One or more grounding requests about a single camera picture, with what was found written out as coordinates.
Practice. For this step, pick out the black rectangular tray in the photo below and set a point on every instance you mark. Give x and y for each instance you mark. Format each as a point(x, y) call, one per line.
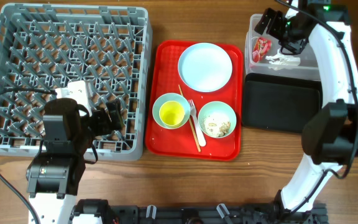
point(279, 103)

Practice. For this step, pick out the red plastic serving tray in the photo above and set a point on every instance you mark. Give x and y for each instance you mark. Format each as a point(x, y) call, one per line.
point(180, 142)

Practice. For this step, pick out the grey plastic dishwasher rack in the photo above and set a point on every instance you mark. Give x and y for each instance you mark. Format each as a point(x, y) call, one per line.
point(45, 47)

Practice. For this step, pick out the white tissue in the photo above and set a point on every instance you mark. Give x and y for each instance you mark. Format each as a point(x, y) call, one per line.
point(279, 60)

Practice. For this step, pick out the white plastic fork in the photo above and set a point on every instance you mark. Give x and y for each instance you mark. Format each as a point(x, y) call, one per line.
point(199, 133)

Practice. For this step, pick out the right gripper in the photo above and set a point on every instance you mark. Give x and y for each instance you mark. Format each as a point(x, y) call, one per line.
point(277, 17)

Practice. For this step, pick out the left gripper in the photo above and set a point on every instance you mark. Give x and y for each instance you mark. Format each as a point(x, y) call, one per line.
point(104, 127)

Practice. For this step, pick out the rice and peanut scraps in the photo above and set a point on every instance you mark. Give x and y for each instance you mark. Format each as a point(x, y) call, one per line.
point(216, 125)

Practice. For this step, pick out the light blue round plate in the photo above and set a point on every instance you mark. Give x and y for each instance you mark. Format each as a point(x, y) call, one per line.
point(205, 67)

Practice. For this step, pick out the clear plastic waste bin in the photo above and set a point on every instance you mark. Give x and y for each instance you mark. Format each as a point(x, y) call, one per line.
point(307, 69)

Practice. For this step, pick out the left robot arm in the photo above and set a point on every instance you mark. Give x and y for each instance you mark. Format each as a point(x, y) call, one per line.
point(55, 172)

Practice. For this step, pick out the wooden chopstick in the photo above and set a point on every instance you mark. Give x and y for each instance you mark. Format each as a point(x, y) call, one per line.
point(191, 125)

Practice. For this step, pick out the yellow plastic cup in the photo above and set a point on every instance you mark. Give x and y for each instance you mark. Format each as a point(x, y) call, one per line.
point(171, 114)

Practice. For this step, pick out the light green bowl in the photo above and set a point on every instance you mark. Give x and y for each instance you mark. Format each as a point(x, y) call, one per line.
point(217, 107)

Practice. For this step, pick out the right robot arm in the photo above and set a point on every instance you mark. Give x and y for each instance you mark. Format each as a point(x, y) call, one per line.
point(330, 139)

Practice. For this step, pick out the light blue bowl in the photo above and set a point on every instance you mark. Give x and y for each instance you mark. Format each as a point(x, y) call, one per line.
point(170, 97)

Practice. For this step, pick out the red snack wrapper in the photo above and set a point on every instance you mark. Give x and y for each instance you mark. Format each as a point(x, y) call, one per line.
point(261, 47)

